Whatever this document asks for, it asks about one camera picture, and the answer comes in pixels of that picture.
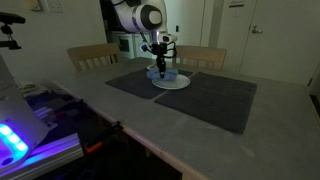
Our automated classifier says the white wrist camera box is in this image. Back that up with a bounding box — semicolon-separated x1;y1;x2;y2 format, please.
155;32;179;44

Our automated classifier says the aluminium extrusion rail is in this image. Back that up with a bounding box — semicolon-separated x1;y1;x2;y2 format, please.
0;132;84;180

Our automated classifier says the silver door lever handle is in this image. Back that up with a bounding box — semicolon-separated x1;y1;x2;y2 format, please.
250;25;264;35

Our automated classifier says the white double light switch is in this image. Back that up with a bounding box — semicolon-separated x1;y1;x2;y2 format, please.
44;0;64;14

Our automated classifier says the white kitchen appliance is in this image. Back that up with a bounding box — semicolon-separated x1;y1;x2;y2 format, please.
111;30;158;62

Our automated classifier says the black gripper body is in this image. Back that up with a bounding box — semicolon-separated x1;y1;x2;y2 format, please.
150;42;168;66

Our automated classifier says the black camera on mount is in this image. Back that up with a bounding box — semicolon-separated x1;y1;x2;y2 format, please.
0;11;27;51

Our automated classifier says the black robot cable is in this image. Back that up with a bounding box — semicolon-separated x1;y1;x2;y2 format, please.
165;41;178;60

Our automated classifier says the beige wall thermostat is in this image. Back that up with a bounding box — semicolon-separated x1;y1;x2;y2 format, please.
25;0;42;12

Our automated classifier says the blue microfibre towel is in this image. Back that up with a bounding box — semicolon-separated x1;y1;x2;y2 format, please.
145;66;179;83

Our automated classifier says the red handled bar clamp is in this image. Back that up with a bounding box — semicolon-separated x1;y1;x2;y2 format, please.
83;120;125;155

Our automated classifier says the white door with lever handle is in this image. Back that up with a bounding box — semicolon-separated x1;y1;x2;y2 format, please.
238;0;320;88

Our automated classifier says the large white plate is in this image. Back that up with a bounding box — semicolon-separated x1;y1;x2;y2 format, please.
151;72;192;91

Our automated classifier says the light wooden slat-back chair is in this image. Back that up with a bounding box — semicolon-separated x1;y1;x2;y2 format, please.
66;43;122;73
172;44;228;72

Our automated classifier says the white robot base blue light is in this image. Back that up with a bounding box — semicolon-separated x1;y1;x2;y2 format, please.
0;54;52;168

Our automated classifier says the dark woven placemat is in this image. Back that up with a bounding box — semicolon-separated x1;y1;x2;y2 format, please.
153;71;258;136
105;67;194;100

